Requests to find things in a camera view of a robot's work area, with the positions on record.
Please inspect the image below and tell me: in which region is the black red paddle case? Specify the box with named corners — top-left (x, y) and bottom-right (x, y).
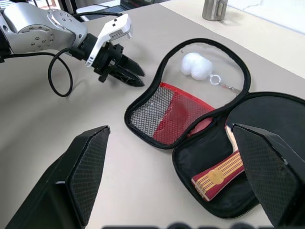
top-left (123, 38), bottom-right (305, 220)

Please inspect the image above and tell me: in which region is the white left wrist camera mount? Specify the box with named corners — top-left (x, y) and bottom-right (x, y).
top-left (85, 13), bottom-right (133, 68)

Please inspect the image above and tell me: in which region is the stainless steel cup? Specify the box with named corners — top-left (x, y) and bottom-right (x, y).
top-left (202, 0), bottom-right (228, 21)

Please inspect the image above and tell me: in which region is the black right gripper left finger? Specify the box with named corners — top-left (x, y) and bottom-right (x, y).
top-left (4, 125), bottom-right (111, 229)

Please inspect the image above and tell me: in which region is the white pom-pom keychain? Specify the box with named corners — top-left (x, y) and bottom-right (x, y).
top-left (181, 52), bottom-right (241, 94)

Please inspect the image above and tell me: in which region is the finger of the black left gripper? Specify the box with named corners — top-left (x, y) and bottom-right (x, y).
top-left (116, 53), bottom-right (146, 77)
top-left (107, 69), bottom-right (145, 87)

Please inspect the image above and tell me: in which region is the open laptop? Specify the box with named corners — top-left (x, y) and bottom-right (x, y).
top-left (100, 0), bottom-right (155, 14)

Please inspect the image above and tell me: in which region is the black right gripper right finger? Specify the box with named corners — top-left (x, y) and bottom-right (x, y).
top-left (231, 123), bottom-right (305, 229)

